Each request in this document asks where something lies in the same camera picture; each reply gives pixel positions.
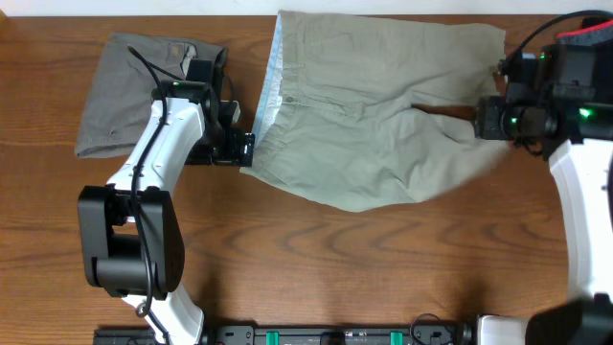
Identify grey shorts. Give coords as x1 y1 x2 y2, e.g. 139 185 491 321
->
75 33 227 158

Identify dark garment red trim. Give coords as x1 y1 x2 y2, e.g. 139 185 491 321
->
556 17 613 47

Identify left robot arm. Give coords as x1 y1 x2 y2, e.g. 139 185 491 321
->
78 59 255 344

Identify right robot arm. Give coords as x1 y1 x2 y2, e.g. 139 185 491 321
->
473 44 612 344

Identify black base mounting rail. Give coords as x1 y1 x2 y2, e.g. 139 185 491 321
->
92 321 478 345

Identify beige shorts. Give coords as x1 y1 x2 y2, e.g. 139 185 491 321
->
245 11 509 212

